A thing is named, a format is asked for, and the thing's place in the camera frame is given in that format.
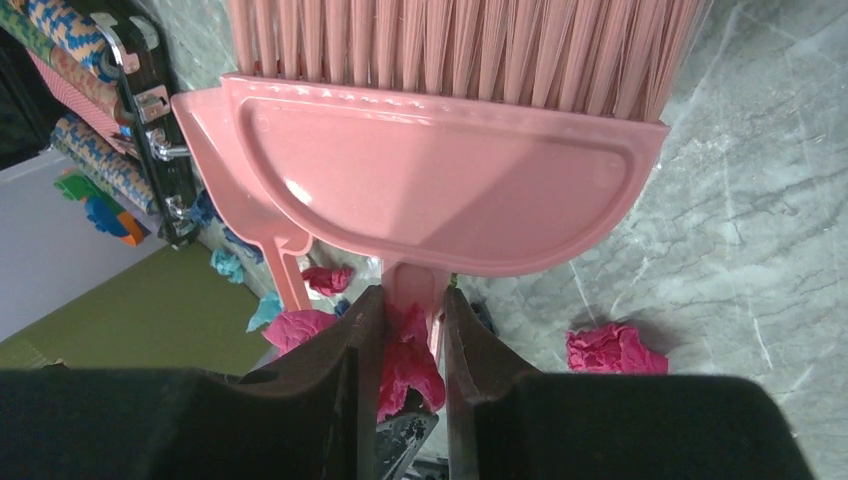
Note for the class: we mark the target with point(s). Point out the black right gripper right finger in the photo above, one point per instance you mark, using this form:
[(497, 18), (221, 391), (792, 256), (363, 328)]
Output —
[(508, 420)]

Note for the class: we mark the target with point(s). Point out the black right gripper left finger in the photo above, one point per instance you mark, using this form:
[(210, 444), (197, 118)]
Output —
[(311, 414)]

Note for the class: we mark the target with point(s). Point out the pink hand brush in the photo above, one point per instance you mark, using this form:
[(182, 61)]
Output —
[(490, 138)]

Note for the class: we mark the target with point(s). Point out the pink plastic dustpan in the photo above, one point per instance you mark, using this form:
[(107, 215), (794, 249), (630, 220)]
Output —
[(208, 128)]

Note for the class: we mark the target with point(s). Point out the dark blue paper scrap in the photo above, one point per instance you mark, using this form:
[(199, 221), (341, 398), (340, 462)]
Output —
[(341, 307), (203, 211), (251, 251)]

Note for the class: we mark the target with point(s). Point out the black paper scrap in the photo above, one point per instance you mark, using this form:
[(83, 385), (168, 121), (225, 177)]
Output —
[(484, 317)]

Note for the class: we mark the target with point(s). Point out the light blue paper scrap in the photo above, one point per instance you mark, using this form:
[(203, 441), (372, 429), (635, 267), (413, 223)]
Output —
[(269, 307), (227, 264)]

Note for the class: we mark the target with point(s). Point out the olive green waste basket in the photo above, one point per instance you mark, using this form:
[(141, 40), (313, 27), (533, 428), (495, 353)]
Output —
[(171, 309)]

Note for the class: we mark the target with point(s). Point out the green blue toy bricks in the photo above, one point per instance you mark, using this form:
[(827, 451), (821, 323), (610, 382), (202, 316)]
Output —
[(102, 210)]

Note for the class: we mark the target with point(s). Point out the black poker chip case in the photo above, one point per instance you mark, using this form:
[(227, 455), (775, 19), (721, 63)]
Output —
[(107, 63)]

